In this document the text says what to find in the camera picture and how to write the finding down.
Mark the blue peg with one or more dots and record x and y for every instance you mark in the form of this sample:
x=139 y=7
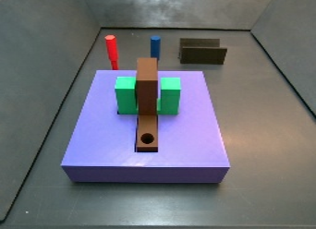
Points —
x=155 y=46

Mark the green block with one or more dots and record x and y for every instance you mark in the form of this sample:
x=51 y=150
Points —
x=167 y=103

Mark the black angle bracket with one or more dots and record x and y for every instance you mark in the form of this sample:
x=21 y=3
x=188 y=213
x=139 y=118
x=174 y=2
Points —
x=201 y=51

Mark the purple base board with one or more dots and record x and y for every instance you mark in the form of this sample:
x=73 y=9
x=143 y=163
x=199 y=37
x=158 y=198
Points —
x=190 y=156

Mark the brown L-shaped bracket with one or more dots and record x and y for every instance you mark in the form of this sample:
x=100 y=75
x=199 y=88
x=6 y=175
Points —
x=146 y=93

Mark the red peg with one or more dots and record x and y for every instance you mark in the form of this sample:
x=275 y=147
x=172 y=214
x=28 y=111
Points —
x=111 y=46

